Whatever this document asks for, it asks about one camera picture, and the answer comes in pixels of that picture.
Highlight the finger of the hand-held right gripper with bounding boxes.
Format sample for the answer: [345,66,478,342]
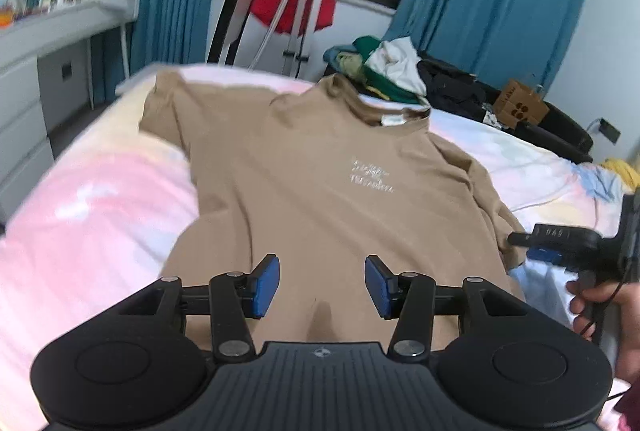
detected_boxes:
[507,223,603,273]

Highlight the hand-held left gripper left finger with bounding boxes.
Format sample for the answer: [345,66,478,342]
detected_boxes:
[117,253,281,362]

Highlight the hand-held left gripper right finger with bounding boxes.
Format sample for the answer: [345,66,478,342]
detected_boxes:
[365,255,526,362]

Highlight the tan t-shirt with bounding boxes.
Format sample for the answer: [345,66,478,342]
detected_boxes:
[139,70,527,347]

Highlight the person's right forearm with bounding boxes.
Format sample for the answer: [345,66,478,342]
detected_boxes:
[612,378,640,431]

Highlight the black clothes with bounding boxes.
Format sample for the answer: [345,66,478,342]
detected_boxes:
[417,58,503,124]

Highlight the person's right hand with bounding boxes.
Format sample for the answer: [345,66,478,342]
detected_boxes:
[566,280,640,384]

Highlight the yellow cloth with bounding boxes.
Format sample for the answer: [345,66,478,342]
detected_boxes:
[601,156,640,193]

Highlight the black sofa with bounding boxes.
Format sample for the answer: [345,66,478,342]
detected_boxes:
[419,54,595,163]

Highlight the cardboard box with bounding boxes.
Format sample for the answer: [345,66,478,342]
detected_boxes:
[491,78,551,130]

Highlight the pastel tie-dye bed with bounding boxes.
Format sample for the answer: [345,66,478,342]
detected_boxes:
[0,64,633,431]

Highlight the green cloth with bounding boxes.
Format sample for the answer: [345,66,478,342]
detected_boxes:
[351,35,422,106]

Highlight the white cloth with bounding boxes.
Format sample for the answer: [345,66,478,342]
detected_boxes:
[364,36,427,96]

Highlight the yellow-green cloth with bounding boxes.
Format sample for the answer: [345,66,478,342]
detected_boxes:
[334,52,372,79]

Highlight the grey board with black edge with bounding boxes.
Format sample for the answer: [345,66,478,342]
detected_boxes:
[207,0,273,67]

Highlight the red cloth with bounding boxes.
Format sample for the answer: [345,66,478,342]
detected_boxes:
[249,0,337,34]

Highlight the white desk with drawers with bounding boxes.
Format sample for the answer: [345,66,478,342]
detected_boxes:
[0,0,141,224]

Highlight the black wall socket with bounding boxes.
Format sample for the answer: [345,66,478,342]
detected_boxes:
[597,117,622,143]

